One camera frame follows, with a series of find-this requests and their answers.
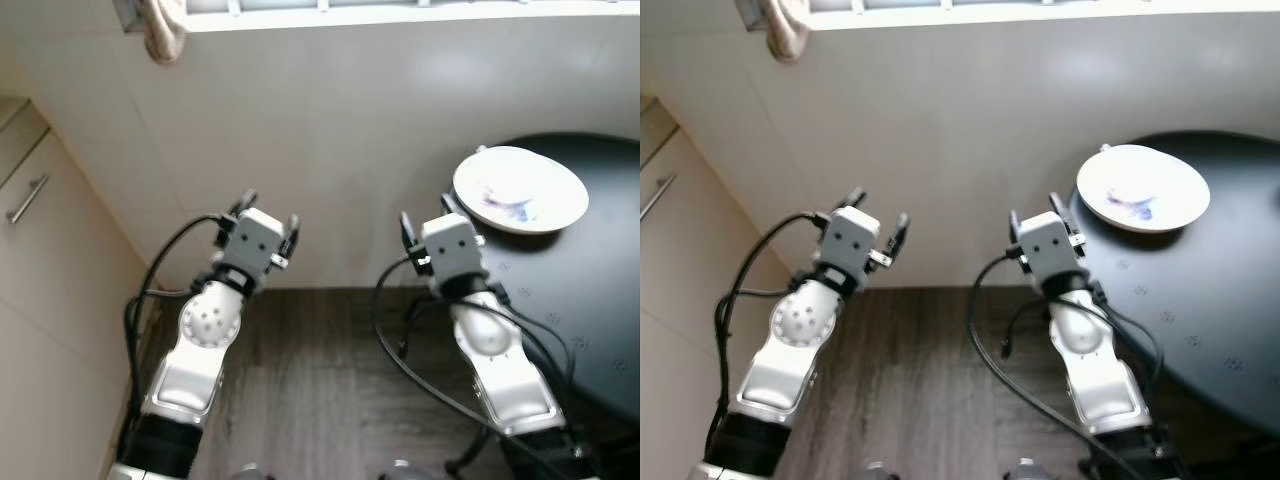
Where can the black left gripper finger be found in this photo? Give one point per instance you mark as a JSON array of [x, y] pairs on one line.
[[900, 238], [246, 202], [290, 238], [853, 199]]

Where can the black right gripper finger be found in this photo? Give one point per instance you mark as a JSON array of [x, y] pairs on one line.
[[409, 233], [452, 204], [1015, 230], [1059, 203]]

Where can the white floral plate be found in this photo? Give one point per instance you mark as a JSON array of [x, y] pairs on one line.
[[530, 185], [1150, 180]]

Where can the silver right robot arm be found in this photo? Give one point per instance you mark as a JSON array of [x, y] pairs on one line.
[[1080, 335], [485, 335]]

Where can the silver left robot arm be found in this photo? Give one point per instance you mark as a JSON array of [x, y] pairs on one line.
[[800, 320], [210, 320]]

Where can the beige kitchen cabinet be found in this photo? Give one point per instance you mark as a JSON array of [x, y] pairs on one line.
[[50, 330], [670, 330]]

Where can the black round table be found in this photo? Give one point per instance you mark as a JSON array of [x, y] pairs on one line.
[[590, 290], [1200, 320]]

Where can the beige hanging cloth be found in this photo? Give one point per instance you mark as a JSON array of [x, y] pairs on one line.
[[165, 35], [790, 32]]

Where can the grey left robot leg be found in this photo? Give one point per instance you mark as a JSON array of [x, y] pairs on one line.
[[255, 472], [875, 472]]

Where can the grey robot leg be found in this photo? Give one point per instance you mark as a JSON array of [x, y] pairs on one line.
[[875, 472], [255, 472], [1030, 470], [402, 471]]

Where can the grey right robot leg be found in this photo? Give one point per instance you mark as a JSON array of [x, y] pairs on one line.
[[402, 471], [1030, 470]]

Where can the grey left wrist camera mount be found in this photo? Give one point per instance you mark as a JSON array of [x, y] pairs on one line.
[[852, 240], [255, 240]]

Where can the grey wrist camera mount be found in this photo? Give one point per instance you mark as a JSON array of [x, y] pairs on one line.
[[450, 245], [255, 240], [852, 240], [1048, 243]]

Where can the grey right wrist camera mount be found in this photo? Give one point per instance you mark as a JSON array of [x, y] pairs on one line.
[[1048, 243], [450, 245]]

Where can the white window frame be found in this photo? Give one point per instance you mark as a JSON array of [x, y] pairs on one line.
[[400, 18], [1000, 15]]

